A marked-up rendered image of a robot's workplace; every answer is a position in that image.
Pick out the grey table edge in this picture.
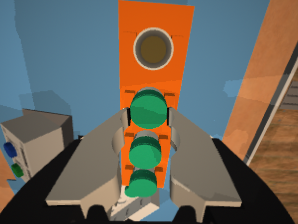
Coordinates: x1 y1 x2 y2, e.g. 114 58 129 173
243 42 298 166

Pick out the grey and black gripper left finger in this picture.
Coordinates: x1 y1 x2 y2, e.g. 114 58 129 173
0 107 131 224

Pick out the blue bench mat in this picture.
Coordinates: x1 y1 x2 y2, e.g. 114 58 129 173
0 0 270 221

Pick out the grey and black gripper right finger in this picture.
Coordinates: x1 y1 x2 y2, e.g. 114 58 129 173
167 107 295 224

